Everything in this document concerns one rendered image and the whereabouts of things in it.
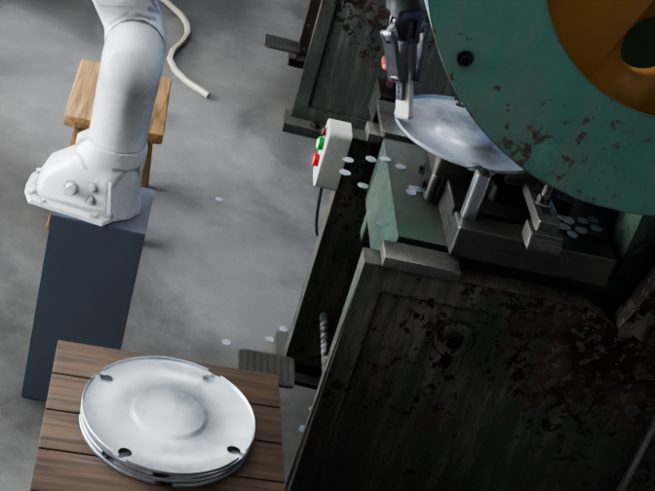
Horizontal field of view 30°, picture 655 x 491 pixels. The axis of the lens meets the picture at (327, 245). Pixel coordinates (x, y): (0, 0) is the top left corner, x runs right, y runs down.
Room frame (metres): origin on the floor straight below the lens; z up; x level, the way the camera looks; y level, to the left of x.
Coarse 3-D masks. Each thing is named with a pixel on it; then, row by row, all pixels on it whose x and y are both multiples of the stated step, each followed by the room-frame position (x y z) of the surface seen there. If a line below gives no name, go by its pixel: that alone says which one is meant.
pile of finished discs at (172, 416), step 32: (96, 384) 1.60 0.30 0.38; (128, 384) 1.62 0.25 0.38; (160, 384) 1.65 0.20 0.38; (192, 384) 1.67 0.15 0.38; (224, 384) 1.70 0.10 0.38; (96, 416) 1.52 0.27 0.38; (128, 416) 1.54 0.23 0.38; (160, 416) 1.56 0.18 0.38; (192, 416) 1.58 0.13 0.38; (224, 416) 1.62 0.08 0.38; (96, 448) 1.47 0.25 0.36; (128, 448) 1.47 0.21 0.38; (160, 448) 1.49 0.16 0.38; (192, 448) 1.52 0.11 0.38; (224, 448) 1.54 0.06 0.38; (160, 480) 1.44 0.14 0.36; (192, 480) 1.46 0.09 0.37
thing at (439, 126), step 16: (416, 96) 2.22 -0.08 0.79; (432, 96) 2.24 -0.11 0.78; (448, 96) 2.26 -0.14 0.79; (416, 112) 2.15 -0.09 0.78; (432, 112) 2.17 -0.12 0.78; (448, 112) 2.20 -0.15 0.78; (464, 112) 2.22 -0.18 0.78; (400, 128) 2.05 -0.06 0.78; (416, 128) 2.08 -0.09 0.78; (432, 128) 2.10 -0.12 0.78; (448, 128) 2.11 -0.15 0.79; (464, 128) 2.13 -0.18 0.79; (432, 144) 2.03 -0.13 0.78; (448, 144) 2.05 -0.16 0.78; (464, 144) 2.06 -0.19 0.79; (480, 144) 2.08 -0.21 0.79; (448, 160) 1.98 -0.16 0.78; (464, 160) 2.00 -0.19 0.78; (480, 160) 2.02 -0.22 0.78; (496, 160) 2.05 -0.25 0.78
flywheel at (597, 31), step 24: (552, 0) 1.72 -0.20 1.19; (576, 0) 1.73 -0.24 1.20; (600, 0) 1.74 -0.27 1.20; (624, 0) 1.74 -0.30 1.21; (648, 0) 1.75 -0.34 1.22; (576, 24) 1.73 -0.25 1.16; (600, 24) 1.74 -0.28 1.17; (624, 24) 1.74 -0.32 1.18; (576, 48) 1.73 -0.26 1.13; (600, 48) 1.74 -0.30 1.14; (600, 72) 1.74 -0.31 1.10; (624, 72) 1.75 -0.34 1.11; (648, 72) 1.77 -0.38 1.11; (624, 96) 1.75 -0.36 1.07; (648, 96) 1.76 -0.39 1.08
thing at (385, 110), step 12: (384, 108) 2.13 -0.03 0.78; (384, 120) 2.07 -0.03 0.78; (384, 132) 2.03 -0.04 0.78; (396, 132) 2.04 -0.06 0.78; (432, 156) 2.11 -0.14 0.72; (420, 168) 2.14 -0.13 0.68; (432, 168) 2.09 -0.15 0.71; (444, 168) 2.07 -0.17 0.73; (456, 168) 2.07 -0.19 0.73; (420, 180) 2.14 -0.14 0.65; (432, 180) 2.07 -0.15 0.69; (444, 180) 2.08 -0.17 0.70; (456, 180) 2.07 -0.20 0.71; (468, 180) 2.08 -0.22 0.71; (432, 192) 2.07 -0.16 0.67
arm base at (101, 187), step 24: (48, 168) 2.00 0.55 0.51; (72, 168) 1.99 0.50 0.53; (96, 168) 1.99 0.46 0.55; (120, 168) 2.00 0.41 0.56; (24, 192) 2.00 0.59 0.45; (48, 192) 1.98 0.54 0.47; (72, 192) 1.97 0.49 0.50; (96, 192) 1.98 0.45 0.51; (120, 192) 2.00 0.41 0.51; (72, 216) 1.96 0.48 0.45; (96, 216) 1.97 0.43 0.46; (120, 216) 2.00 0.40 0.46
